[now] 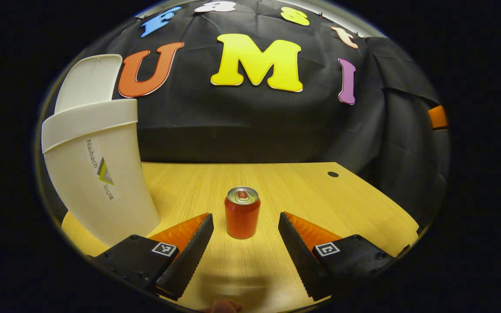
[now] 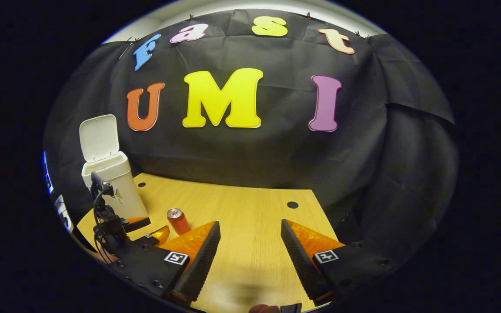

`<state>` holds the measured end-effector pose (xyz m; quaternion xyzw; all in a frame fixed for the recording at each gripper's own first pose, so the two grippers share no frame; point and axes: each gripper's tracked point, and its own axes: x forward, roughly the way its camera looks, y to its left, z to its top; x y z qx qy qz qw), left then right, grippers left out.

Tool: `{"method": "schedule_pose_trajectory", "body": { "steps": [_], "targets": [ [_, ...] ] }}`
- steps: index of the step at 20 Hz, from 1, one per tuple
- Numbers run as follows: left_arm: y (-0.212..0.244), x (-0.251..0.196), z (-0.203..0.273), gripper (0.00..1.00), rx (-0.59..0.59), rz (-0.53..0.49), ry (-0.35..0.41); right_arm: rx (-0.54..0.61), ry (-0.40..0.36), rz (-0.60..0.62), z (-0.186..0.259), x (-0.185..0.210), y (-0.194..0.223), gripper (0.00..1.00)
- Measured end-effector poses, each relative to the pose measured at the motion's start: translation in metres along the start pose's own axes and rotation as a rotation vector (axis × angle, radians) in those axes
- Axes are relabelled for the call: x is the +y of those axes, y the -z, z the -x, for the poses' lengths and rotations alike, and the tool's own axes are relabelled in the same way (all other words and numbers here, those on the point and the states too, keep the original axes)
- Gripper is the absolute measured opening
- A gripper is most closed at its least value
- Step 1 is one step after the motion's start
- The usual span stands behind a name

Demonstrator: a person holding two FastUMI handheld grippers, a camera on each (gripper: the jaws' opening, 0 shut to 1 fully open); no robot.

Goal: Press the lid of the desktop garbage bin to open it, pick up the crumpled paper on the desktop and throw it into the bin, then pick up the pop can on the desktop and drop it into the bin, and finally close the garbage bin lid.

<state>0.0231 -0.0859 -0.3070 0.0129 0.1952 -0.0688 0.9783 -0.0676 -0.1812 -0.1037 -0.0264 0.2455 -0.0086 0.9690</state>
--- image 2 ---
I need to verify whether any black cable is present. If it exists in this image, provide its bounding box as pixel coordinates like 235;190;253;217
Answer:
92;187;113;263

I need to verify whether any white desktop garbage bin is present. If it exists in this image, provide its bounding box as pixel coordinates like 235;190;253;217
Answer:
79;114;149;220

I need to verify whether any black backdrop cloth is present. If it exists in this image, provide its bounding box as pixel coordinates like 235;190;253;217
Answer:
44;9;459;261

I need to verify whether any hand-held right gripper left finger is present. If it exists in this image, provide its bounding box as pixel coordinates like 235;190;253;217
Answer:
116;221;221;303

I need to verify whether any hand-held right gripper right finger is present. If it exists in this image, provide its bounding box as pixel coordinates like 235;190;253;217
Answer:
281;219;407;306

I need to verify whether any red pop can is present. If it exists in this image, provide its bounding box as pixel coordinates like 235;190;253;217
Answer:
167;208;191;236

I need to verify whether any wooden desktop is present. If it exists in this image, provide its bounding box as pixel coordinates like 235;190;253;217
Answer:
77;173;340;313

